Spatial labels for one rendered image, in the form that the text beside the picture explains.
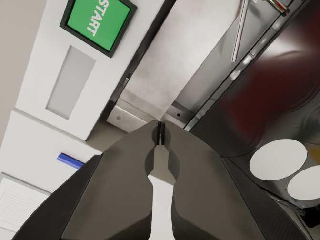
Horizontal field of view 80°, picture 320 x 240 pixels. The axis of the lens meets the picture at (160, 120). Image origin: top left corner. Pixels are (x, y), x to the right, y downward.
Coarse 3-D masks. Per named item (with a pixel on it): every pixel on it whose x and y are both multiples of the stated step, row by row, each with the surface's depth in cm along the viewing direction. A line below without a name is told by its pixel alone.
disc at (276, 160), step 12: (276, 144) 34; (288, 144) 34; (300, 144) 34; (252, 156) 35; (264, 156) 35; (276, 156) 35; (288, 156) 35; (300, 156) 35; (252, 168) 37; (264, 168) 37; (276, 168) 37; (288, 168) 37
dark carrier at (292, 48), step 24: (312, 0) 23; (288, 24) 24; (312, 24) 24; (288, 48) 26; (312, 48) 26; (264, 72) 27; (288, 72) 27; (312, 72) 27; (240, 96) 29; (264, 96) 29; (288, 96) 29; (312, 96) 29; (216, 120) 32; (240, 120) 31; (264, 120) 31; (288, 120) 31; (312, 120) 31; (216, 144) 34; (240, 144) 34; (264, 144) 34; (312, 144) 34; (240, 168) 37
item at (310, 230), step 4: (304, 208) 47; (308, 208) 47; (296, 212) 47; (300, 216) 46; (304, 220) 46; (304, 224) 45; (308, 224) 45; (308, 228) 44; (312, 228) 43; (316, 228) 43; (312, 232) 43; (316, 232) 42; (312, 236) 42; (316, 236) 42
